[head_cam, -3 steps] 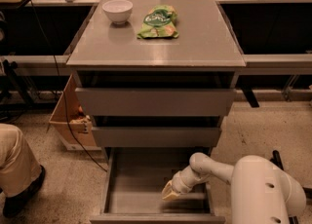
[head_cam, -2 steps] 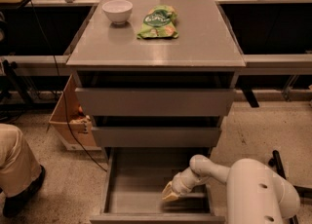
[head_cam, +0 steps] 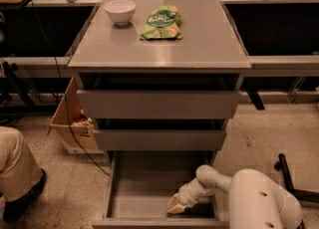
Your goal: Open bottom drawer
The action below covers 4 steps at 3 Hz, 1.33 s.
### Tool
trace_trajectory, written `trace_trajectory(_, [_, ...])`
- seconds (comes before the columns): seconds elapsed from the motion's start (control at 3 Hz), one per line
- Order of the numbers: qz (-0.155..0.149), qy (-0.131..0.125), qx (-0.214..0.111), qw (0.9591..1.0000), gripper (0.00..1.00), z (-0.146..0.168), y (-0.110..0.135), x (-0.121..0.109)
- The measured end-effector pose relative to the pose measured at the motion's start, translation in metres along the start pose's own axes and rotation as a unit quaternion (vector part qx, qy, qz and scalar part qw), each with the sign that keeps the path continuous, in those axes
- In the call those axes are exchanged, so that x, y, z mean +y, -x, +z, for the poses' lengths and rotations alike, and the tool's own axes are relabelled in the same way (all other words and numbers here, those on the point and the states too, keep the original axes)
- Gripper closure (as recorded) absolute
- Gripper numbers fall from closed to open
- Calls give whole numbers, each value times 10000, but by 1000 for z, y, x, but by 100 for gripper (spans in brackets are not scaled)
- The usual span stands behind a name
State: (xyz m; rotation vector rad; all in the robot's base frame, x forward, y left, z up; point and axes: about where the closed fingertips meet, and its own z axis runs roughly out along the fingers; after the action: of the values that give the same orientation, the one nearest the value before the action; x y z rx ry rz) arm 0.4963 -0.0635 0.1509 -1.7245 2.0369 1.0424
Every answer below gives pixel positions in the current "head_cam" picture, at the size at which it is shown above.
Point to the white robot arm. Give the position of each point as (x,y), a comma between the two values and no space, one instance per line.
(254,200)

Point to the grey top drawer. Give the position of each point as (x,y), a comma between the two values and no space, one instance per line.
(158,104)

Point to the grey bottom drawer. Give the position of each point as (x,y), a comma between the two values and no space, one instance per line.
(142,183)

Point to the grey drawer cabinet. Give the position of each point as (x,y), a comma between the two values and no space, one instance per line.
(208,57)

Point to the cardboard box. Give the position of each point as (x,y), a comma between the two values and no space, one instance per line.
(73,129)

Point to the black metal stand leg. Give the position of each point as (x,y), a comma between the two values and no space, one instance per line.
(303,195)

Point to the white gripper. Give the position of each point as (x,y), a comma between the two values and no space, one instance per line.
(189,195)

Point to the black shoe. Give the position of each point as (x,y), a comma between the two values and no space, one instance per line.
(15,209)

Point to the green snack bag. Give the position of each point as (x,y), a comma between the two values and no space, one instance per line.
(162,24)

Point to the grey drawer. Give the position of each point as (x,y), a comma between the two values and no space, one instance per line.
(125,139)
(142,183)
(158,104)

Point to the grey middle drawer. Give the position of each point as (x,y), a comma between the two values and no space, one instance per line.
(125,139)

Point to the white ceramic bowl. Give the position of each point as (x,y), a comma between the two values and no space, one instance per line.
(121,12)

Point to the beige trouser leg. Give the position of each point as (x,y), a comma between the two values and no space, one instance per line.
(19,171)

